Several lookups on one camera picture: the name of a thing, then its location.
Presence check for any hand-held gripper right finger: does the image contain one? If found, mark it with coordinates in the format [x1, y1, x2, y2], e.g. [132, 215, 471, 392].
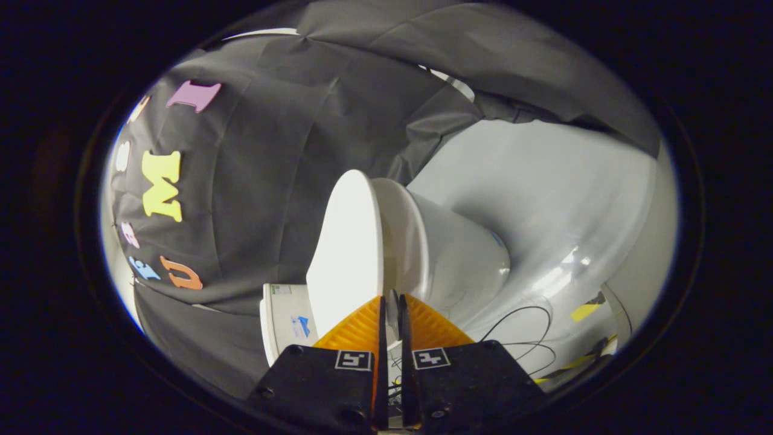
[399, 294, 547, 431]

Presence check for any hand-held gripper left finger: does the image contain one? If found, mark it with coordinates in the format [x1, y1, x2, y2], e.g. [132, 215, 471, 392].
[246, 295, 389, 433]

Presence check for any white toilet seat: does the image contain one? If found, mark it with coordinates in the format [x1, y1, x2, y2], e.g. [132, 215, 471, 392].
[371, 178, 431, 303]

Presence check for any yellow tape strip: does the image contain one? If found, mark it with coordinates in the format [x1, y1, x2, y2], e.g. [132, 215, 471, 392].
[570, 301, 602, 323]

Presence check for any black backdrop cloth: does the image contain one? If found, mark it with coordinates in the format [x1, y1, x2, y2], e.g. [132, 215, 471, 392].
[100, 0, 662, 399]

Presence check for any thin black cable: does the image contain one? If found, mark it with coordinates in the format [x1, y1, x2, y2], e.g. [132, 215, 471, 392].
[480, 305, 557, 378]

